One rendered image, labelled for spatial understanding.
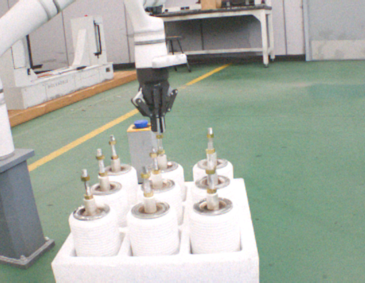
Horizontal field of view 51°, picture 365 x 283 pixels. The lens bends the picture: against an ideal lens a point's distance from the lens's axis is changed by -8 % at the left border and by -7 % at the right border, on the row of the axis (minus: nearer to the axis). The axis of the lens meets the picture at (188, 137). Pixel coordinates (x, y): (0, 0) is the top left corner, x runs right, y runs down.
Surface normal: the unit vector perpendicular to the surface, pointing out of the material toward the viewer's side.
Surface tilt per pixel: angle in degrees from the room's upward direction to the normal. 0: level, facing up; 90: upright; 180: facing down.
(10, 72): 90
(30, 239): 90
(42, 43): 90
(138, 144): 90
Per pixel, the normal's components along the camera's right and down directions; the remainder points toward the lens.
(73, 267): -0.05, 0.28
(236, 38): -0.33, 0.29
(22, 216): 0.94, 0.01
